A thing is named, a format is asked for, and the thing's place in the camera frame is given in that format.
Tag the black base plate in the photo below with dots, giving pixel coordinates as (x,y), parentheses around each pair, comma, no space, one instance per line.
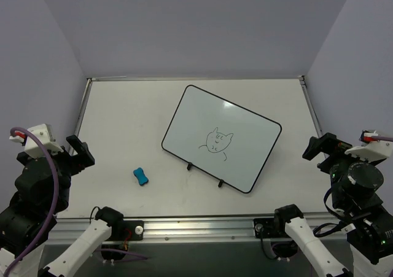
(132,230)
(265,228)

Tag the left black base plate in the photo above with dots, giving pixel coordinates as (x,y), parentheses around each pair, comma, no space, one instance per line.
(132,230)

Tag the aluminium front rail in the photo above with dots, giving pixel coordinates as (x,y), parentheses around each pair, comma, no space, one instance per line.
(170,230)

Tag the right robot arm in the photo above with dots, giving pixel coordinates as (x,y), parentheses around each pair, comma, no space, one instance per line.
(354,180)

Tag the blue whiteboard eraser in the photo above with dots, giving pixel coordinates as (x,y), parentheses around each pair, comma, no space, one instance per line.
(140,176)

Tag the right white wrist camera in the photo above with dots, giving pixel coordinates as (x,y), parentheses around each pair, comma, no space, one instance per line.
(375,146)

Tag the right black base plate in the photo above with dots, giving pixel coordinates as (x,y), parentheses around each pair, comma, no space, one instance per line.
(265,228)

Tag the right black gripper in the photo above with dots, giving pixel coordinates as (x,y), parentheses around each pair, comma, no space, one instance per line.
(321,148)

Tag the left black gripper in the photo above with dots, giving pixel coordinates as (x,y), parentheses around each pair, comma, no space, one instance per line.
(77,154)

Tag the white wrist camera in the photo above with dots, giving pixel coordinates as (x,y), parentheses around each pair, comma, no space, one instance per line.
(375,146)
(44,134)

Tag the white whiteboard black frame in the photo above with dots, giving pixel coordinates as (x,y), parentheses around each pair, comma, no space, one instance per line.
(220,138)

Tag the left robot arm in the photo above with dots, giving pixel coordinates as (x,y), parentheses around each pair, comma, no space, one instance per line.
(36,240)

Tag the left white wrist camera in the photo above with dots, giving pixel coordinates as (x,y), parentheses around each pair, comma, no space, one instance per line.
(44,134)

